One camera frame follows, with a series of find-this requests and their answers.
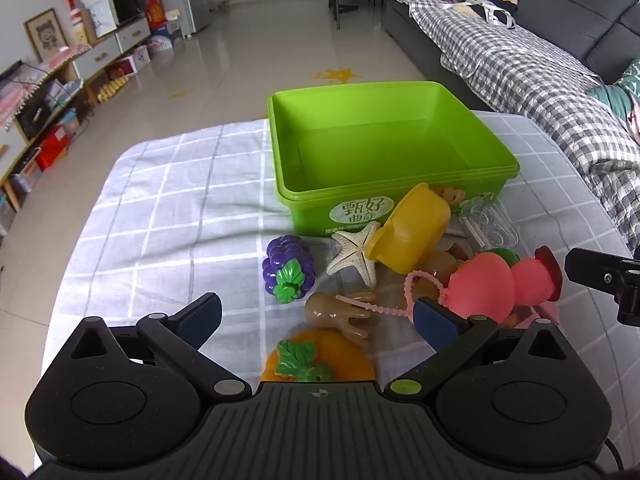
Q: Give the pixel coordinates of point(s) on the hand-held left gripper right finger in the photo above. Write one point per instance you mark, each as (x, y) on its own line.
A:
(435, 325)

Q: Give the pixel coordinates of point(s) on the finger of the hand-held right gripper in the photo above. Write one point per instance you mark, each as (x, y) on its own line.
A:
(590, 267)

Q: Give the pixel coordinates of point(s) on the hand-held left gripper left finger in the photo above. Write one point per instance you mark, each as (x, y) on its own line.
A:
(202, 317)

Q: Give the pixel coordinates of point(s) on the pink pig toy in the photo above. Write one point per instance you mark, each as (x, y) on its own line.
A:
(480, 285)

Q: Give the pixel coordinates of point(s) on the orange toy fruit green leaf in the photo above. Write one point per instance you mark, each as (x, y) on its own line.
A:
(345, 360)

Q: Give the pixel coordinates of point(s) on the yellow capsule toy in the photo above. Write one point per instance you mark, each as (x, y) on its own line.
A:
(410, 230)

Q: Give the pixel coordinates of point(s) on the purple toy grapes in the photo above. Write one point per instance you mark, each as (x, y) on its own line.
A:
(285, 255)

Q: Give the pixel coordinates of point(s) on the beige starfish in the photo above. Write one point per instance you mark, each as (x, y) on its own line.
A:
(352, 255)

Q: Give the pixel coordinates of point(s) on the brown translucent hand-shaped toy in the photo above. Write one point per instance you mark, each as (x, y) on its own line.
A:
(325, 312)

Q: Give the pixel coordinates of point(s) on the green plastic box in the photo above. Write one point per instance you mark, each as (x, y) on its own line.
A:
(350, 125)

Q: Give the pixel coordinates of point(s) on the yellow toy corn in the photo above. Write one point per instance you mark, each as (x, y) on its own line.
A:
(505, 255)

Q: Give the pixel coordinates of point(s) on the clear plastic blister tray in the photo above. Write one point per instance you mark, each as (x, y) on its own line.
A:
(492, 225)

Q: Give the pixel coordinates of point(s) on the teal patterned pillow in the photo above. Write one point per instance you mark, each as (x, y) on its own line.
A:
(620, 95)

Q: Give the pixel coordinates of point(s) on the grey sofa with plaid blanket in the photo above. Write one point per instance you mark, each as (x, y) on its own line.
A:
(500, 70)

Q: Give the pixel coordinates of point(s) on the small yellow star floor sticker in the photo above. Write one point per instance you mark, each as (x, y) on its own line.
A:
(184, 94)

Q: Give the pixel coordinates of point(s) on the red storage box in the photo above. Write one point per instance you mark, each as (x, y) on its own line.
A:
(50, 147)

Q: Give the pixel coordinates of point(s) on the row of yellow items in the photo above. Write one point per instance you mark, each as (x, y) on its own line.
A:
(112, 90)

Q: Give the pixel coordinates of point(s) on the red and white cardboard box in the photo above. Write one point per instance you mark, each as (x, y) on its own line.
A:
(130, 62)

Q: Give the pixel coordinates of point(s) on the large yellow star floor sticker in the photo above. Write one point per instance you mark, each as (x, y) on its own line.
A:
(337, 76)

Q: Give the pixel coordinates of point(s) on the dark grey sofa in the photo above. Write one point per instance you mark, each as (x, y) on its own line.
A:
(575, 0)

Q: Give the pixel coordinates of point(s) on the wooden cabinet with grey drawers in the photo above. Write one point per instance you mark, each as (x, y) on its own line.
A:
(100, 55)

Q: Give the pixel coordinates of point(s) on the white and blue carton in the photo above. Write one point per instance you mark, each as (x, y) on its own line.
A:
(167, 35)

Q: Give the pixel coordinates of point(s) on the pink patterned cloth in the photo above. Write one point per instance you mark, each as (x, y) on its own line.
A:
(30, 85)

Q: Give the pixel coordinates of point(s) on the red gift box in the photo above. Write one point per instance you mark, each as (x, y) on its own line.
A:
(155, 10)

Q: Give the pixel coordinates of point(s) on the black microwave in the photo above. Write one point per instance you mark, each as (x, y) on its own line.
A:
(125, 6)

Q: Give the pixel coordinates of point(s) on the framed picture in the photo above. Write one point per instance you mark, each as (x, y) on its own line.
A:
(46, 35)

